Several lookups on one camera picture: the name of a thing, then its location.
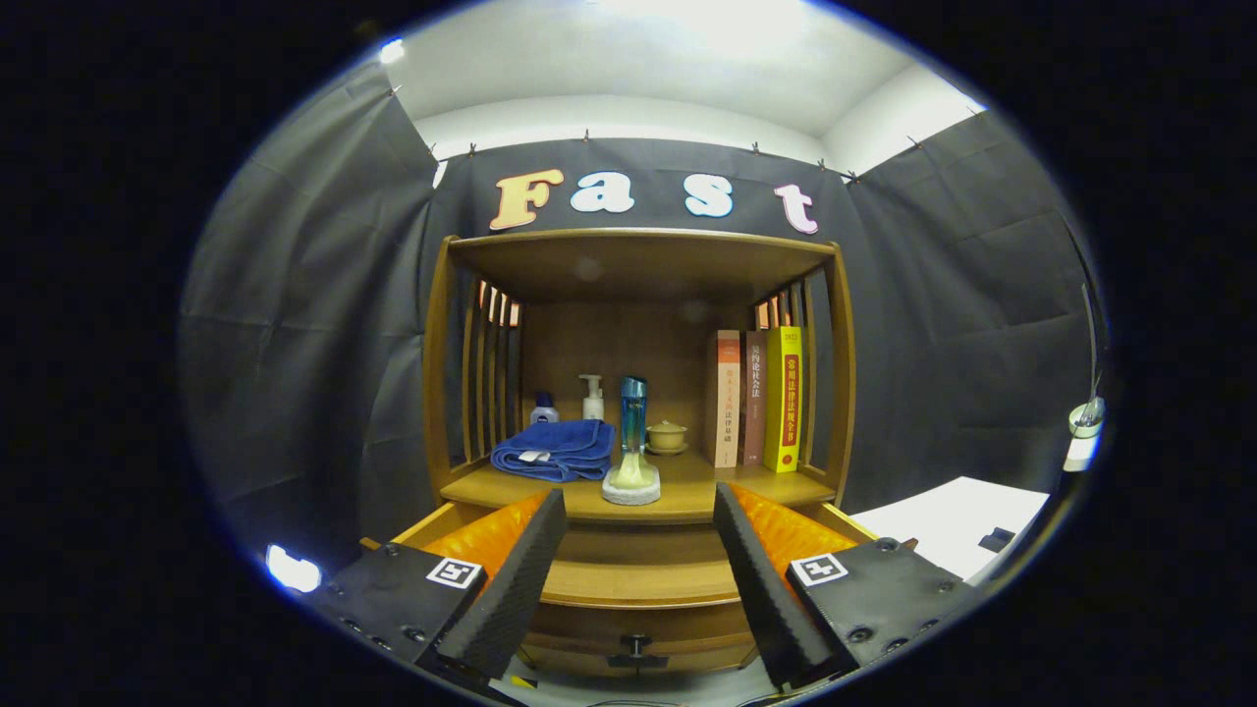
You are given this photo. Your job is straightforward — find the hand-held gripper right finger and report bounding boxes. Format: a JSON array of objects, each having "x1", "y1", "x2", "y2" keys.
[{"x1": 713, "y1": 481, "x2": 973, "y2": 690}]

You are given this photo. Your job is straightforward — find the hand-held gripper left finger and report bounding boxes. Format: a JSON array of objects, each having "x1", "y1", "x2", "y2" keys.
[{"x1": 309, "y1": 488, "x2": 569, "y2": 688}]

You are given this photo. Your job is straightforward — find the wooden drawer with black knob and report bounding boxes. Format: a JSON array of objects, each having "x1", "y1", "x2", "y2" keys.
[{"x1": 358, "y1": 501, "x2": 919, "y2": 679}]

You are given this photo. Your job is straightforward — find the pale green scrubbing brush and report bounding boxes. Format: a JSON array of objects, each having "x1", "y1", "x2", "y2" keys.
[{"x1": 601, "y1": 450, "x2": 663, "y2": 507}]

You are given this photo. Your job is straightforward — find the wooden countertop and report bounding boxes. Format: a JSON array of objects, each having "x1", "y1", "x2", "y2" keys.
[{"x1": 439, "y1": 452, "x2": 838, "y2": 524}]

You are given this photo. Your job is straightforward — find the wooden cabinet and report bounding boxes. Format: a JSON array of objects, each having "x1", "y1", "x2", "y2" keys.
[{"x1": 422, "y1": 228, "x2": 857, "y2": 531}]

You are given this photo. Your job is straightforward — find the blue folded towel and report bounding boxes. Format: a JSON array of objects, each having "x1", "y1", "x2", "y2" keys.
[{"x1": 490, "y1": 419, "x2": 617, "y2": 483}]

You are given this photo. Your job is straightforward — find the white table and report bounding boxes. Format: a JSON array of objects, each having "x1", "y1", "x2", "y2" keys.
[{"x1": 849, "y1": 476, "x2": 1052, "y2": 582}]

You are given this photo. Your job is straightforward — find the yellow book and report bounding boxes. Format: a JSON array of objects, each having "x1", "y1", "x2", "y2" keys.
[{"x1": 763, "y1": 326, "x2": 804, "y2": 474}]

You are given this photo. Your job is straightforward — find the brown book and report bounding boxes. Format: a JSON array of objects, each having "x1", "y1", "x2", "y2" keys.
[{"x1": 738, "y1": 330, "x2": 769, "y2": 466}]

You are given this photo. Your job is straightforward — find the beige book with orange band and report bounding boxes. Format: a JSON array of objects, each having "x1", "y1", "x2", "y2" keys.
[{"x1": 703, "y1": 330, "x2": 742, "y2": 468}]

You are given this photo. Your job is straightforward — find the tall clear blue bottle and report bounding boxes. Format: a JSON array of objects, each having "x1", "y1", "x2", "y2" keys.
[{"x1": 619, "y1": 375, "x2": 649, "y2": 462}]

